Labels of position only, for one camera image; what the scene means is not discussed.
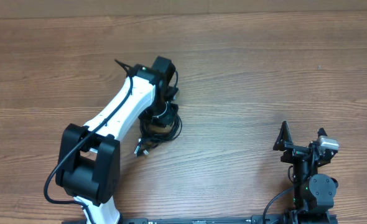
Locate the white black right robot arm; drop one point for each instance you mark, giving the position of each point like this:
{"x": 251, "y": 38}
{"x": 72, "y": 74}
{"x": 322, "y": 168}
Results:
{"x": 313, "y": 193}

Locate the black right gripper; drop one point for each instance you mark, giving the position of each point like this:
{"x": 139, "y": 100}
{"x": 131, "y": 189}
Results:
{"x": 300, "y": 149}

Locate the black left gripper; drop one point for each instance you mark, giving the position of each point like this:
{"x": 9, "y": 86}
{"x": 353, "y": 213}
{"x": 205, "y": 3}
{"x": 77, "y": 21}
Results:
{"x": 160, "y": 125}

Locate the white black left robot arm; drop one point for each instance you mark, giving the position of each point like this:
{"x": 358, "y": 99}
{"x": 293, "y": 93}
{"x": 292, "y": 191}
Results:
{"x": 88, "y": 167}

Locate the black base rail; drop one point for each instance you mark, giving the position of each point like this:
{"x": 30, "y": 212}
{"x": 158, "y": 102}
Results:
{"x": 254, "y": 219}

